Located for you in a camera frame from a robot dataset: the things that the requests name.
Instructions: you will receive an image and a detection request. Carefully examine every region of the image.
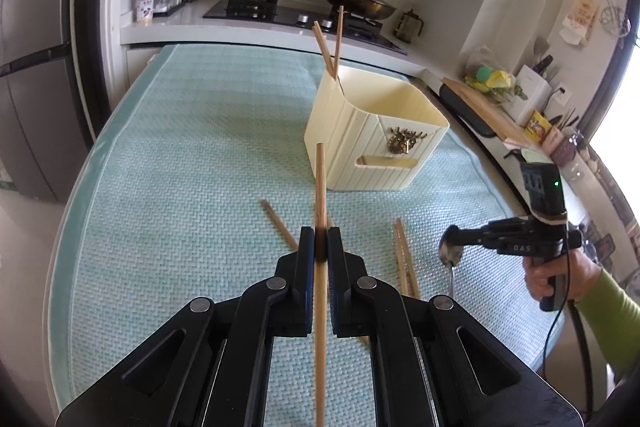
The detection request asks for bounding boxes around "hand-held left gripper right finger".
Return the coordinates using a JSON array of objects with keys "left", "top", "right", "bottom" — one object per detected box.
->
[{"left": 326, "top": 227, "right": 585, "bottom": 427}]

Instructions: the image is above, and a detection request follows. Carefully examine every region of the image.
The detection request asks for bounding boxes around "light blue woven mat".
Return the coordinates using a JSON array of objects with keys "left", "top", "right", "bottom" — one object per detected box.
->
[{"left": 45, "top": 44, "right": 563, "bottom": 427}]

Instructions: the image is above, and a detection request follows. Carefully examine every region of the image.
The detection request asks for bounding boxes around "person's right hand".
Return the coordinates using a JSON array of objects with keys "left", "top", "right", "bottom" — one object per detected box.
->
[{"left": 524, "top": 250, "right": 606, "bottom": 304}]

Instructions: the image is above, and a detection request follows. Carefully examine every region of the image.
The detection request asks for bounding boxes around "cream ribbed utensil container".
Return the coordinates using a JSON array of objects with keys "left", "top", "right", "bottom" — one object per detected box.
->
[{"left": 303, "top": 67, "right": 450, "bottom": 192}]

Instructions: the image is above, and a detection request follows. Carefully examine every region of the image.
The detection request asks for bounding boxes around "yellow packet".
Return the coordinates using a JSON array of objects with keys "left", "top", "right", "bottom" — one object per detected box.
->
[{"left": 524, "top": 110, "right": 551, "bottom": 142}]

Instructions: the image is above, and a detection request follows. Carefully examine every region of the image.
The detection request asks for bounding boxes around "black gas hob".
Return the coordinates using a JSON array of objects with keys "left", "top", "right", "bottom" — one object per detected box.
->
[{"left": 202, "top": 0, "right": 408, "bottom": 56}]

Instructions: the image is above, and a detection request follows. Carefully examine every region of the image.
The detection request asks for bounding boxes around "black door frame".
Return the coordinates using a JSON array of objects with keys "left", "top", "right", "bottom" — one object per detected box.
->
[{"left": 62, "top": 0, "right": 115, "bottom": 150}]

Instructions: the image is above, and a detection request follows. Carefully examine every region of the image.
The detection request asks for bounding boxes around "yellow wall hanging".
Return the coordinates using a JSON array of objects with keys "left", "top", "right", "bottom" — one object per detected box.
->
[{"left": 560, "top": 0, "right": 600, "bottom": 48}]

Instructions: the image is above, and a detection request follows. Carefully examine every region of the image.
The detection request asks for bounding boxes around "wooden cutting board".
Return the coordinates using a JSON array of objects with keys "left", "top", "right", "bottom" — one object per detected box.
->
[{"left": 441, "top": 78, "right": 536, "bottom": 148}]

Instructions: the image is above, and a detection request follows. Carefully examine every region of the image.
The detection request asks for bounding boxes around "grey refrigerator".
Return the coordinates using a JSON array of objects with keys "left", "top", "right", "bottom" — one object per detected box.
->
[{"left": 0, "top": 0, "right": 96, "bottom": 202}]

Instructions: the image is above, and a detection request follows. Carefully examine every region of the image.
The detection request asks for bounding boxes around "purple translucent bottle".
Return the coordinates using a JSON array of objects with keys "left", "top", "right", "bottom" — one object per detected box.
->
[{"left": 555, "top": 132, "right": 584, "bottom": 162}]

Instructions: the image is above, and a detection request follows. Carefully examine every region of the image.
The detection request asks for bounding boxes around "white knife holder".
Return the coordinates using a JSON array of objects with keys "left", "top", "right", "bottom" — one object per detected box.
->
[{"left": 502, "top": 65, "right": 553, "bottom": 128}]

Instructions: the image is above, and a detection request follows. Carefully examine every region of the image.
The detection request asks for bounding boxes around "metal spoon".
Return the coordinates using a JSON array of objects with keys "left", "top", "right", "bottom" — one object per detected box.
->
[{"left": 438, "top": 241, "right": 465, "bottom": 299}]

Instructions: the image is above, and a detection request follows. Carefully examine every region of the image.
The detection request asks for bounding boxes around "wire trivet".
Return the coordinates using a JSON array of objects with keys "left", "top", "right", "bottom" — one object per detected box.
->
[{"left": 600, "top": 0, "right": 632, "bottom": 38}]

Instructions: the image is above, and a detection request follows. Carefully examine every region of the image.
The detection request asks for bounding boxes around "window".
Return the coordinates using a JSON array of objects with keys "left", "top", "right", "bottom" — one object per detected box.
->
[{"left": 612, "top": 19, "right": 640, "bottom": 162}]

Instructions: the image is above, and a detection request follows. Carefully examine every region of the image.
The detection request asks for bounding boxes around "glass french press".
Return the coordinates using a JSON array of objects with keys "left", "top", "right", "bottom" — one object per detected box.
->
[{"left": 392, "top": 9, "right": 426, "bottom": 44}]

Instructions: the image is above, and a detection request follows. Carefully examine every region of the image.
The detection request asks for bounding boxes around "person's right forearm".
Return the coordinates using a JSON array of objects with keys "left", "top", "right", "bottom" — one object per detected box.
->
[{"left": 570, "top": 268, "right": 640, "bottom": 378}]

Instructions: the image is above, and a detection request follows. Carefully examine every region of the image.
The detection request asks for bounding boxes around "clear plastic bag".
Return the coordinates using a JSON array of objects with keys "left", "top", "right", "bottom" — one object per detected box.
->
[{"left": 465, "top": 47, "right": 521, "bottom": 100}]

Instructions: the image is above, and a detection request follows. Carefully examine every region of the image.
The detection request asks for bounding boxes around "pink utensil cup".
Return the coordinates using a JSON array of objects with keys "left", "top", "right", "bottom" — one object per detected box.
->
[{"left": 542, "top": 127, "right": 564, "bottom": 152}]

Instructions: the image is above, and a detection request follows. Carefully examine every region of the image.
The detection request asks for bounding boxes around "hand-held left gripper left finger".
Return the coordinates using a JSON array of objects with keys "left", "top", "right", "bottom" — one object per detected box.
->
[{"left": 55, "top": 226, "right": 317, "bottom": 427}]

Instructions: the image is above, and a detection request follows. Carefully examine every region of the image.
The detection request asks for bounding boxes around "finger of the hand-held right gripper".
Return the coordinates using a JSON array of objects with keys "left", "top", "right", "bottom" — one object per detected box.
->
[
  {"left": 439, "top": 234, "right": 502, "bottom": 259},
  {"left": 442, "top": 217, "right": 503, "bottom": 239}
]

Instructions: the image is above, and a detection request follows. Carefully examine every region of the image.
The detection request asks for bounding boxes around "black tray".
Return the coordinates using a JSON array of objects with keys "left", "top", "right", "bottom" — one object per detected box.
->
[{"left": 439, "top": 84, "right": 501, "bottom": 138}]

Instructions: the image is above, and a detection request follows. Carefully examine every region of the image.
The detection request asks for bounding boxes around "black cable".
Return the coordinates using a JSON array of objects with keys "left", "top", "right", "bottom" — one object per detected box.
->
[
  {"left": 572, "top": 299, "right": 599, "bottom": 415},
  {"left": 542, "top": 306, "right": 565, "bottom": 375}
]

